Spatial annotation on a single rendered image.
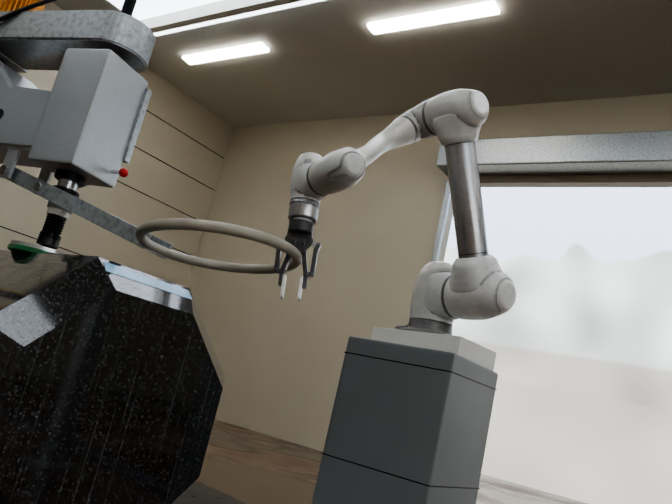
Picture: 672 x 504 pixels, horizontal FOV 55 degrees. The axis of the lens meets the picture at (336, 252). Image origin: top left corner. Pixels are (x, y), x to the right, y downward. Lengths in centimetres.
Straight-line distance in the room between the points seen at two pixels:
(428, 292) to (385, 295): 483
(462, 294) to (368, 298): 506
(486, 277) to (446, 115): 54
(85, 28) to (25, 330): 117
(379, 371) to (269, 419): 556
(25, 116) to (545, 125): 553
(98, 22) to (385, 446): 170
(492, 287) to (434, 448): 53
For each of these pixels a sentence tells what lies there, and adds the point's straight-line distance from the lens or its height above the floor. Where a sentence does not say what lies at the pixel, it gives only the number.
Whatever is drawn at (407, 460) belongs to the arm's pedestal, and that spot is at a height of 45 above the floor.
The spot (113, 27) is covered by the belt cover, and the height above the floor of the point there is 161.
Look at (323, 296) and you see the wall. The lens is 751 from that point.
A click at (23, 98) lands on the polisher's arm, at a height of 133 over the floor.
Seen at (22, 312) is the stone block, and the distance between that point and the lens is 174.
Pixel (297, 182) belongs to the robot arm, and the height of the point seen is 116.
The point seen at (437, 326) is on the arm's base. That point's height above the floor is 89.
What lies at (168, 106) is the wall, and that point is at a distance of 887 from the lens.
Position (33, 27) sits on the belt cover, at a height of 160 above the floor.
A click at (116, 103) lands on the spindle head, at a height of 137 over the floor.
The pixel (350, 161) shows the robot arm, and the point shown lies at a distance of 175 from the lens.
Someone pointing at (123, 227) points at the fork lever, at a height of 93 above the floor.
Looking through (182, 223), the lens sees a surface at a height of 93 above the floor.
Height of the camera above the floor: 59
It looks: 12 degrees up
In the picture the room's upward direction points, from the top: 13 degrees clockwise
